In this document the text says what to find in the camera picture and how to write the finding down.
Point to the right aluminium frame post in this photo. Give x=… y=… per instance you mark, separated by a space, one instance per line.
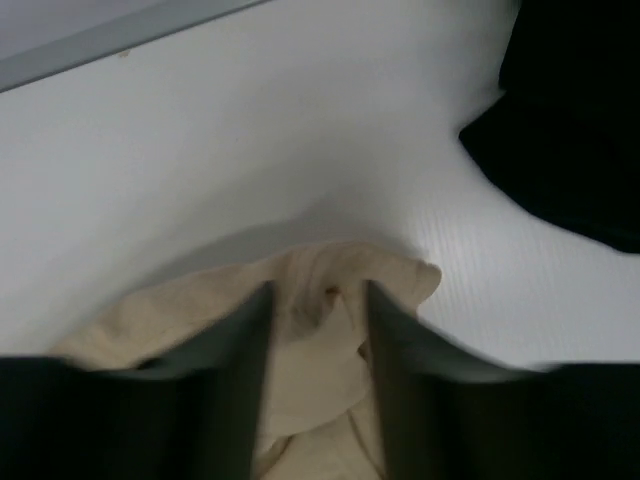
x=114 y=36

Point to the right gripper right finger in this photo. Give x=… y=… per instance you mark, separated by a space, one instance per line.
x=448 y=413

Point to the black t shirt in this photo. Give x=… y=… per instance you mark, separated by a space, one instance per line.
x=563 y=140

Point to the beige t shirt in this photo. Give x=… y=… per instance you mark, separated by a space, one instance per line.
x=319 y=418

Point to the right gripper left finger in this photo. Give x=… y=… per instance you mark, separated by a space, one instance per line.
x=190 y=413

